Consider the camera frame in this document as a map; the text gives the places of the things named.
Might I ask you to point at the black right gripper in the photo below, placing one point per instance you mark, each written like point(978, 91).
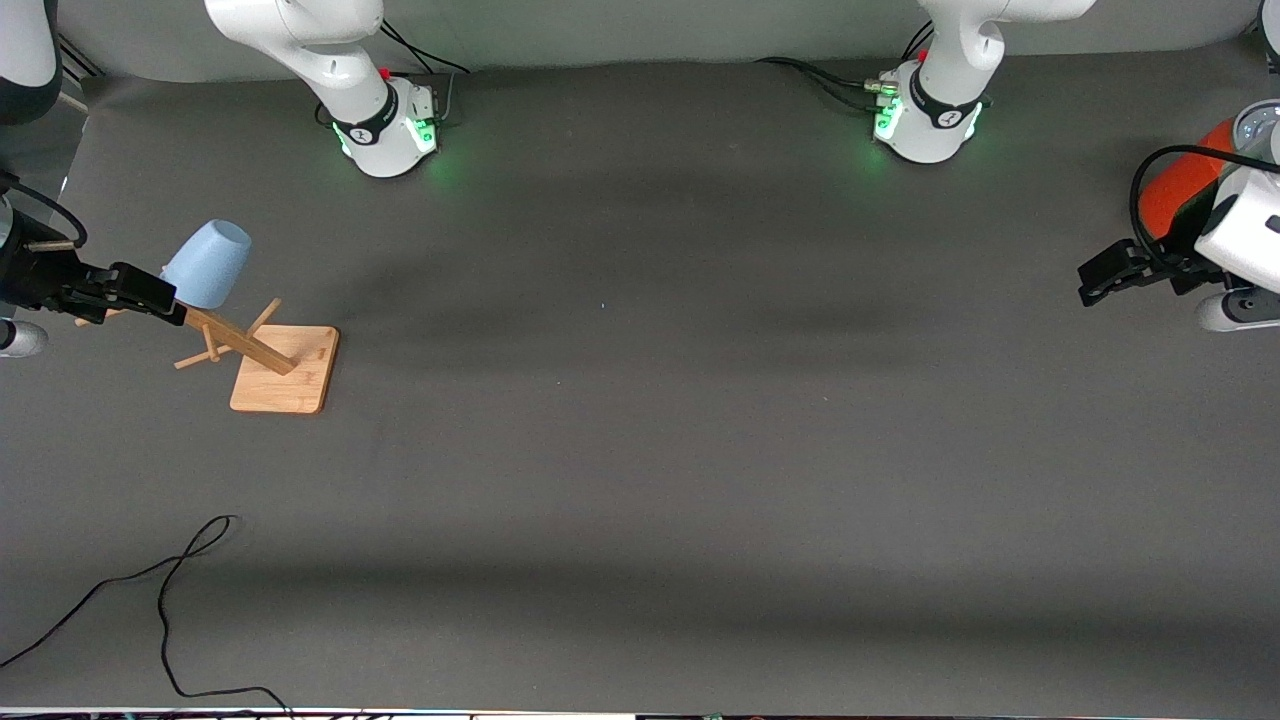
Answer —
point(30, 277)

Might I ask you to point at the metal frame rail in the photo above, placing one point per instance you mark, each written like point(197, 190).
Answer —
point(80, 62)

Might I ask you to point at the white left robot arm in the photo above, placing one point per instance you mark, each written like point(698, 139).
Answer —
point(945, 60)

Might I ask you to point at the tan wooden rod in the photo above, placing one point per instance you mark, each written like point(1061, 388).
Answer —
point(75, 103)

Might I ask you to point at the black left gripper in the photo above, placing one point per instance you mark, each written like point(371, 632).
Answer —
point(1172, 266)

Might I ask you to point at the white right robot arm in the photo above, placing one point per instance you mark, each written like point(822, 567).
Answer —
point(330, 60)

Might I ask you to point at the orange cylindrical can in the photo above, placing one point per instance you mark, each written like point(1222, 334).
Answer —
point(1175, 190)

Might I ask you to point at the light blue cup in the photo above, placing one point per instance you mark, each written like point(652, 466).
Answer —
point(210, 265)

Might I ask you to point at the wooden cup rack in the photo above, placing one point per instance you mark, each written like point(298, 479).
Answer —
point(285, 380)

